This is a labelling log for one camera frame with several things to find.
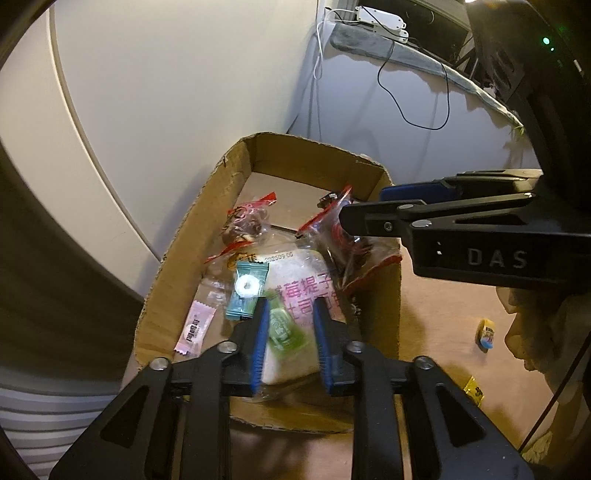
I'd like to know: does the beige cloth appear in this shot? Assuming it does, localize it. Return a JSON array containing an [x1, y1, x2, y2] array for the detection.
[[496, 285, 591, 467]]

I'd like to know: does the cardboard box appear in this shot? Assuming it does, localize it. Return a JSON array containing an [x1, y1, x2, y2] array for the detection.
[[121, 131, 402, 435]]

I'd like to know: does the brown table cloth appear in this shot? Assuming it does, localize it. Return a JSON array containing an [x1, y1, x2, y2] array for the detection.
[[226, 249, 561, 480]]

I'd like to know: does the small red-edged dried date packet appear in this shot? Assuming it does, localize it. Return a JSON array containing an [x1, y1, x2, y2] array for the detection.
[[204, 191, 278, 264]]

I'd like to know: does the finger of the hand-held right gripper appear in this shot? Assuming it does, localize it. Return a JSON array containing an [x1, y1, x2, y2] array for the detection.
[[339, 193, 583, 241], [379, 170, 546, 204]]

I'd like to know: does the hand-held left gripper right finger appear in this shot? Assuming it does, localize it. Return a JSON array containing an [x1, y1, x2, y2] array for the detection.
[[313, 296, 536, 480]]

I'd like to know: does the white power strip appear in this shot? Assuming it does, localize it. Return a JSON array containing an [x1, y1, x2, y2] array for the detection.
[[355, 6, 409, 42]]

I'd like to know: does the yellow snack packet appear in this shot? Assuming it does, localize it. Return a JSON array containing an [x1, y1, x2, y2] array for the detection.
[[463, 376, 485, 409]]

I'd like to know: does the large red-edged dried date packet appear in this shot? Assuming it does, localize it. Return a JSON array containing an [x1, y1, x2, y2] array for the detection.
[[295, 185, 403, 291]]

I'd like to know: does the grey fluffy mat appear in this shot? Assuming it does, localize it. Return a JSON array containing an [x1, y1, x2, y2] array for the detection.
[[330, 21, 527, 134]]

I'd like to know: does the pink candy packet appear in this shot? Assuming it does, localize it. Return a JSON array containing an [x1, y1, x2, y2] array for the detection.
[[174, 300, 217, 357]]

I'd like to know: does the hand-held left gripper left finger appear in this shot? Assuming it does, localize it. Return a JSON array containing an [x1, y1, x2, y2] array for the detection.
[[48, 298, 271, 480]]

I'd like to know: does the bread packet with pink print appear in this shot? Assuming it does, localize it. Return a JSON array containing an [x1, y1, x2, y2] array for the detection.
[[201, 231, 361, 400]]

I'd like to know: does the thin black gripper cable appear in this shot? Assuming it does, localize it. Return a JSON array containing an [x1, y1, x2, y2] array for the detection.
[[519, 348, 580, 453]]

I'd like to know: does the teal mint candy packet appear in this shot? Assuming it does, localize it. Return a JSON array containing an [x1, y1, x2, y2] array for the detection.
[[225, 259, 271, 320]]

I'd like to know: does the white cable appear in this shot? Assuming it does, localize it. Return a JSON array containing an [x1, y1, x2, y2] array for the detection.
[[311, 7, 358, 134]]

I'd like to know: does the green candy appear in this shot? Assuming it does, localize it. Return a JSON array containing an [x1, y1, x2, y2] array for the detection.
[[265, 295, 309, 358]]

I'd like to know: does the yellow-green jelly packet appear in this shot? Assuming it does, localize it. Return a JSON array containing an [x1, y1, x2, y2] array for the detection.
[[475, 318, 497, 354]]

